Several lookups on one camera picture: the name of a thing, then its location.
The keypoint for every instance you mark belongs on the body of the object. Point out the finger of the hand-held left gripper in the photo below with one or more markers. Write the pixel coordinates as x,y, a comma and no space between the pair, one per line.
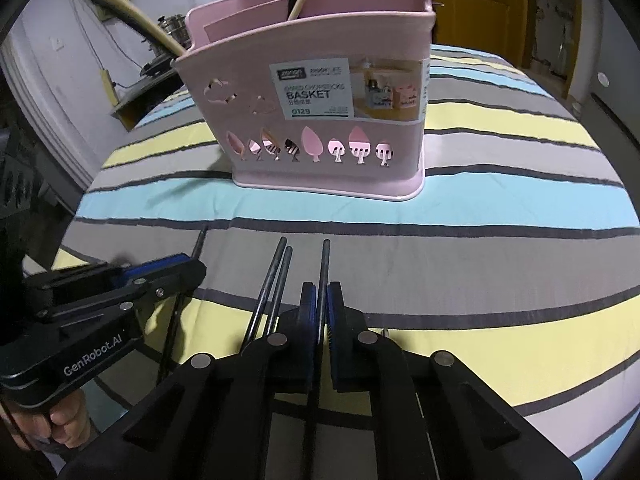
130,274
175,275

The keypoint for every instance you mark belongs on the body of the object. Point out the striped tablecloth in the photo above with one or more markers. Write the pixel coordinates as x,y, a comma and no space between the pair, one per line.
450,260

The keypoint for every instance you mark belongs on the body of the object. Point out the grey refrigerator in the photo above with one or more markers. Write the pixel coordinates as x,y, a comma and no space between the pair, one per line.
615,110

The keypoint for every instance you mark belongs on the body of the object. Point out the gas stove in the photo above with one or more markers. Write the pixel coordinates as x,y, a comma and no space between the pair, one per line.
157,66

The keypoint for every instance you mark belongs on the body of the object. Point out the person's left hand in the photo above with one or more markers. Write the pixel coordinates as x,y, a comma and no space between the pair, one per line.
65,420

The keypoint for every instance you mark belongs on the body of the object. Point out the metal kitchen counter shelf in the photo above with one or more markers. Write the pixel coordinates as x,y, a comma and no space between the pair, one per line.
145,102

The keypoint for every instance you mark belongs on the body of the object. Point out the pink plastic chopstick basket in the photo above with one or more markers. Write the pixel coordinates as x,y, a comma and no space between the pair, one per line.
320,185

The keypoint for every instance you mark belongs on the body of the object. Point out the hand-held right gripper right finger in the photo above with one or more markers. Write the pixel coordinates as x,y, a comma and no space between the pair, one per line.
339,340

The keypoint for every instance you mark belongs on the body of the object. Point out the steel steamer pot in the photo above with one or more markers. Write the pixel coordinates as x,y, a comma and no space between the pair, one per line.
172,30

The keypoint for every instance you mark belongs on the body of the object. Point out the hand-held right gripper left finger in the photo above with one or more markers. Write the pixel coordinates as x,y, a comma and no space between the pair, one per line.
307,335

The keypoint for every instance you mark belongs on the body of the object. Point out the yellow wooden door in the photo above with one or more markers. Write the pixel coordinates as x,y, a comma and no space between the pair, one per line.
475,5

